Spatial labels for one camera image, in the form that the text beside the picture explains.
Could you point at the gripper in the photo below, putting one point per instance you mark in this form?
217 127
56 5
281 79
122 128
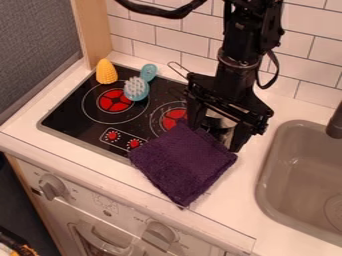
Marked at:
231 100

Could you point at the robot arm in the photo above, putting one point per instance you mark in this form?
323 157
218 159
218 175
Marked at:
242 36

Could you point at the purple cloth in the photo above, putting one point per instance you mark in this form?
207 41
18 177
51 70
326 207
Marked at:
182 163

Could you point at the silver pot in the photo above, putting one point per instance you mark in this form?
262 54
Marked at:
221 122

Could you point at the light blue dish brush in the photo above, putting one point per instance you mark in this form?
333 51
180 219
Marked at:
135 89

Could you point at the toy sink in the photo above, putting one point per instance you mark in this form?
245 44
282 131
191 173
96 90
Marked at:
302 180

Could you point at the yellow toy corn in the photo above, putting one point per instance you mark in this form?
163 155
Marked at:
106 71

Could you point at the toy stove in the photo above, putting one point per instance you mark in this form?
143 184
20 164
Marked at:
89 116

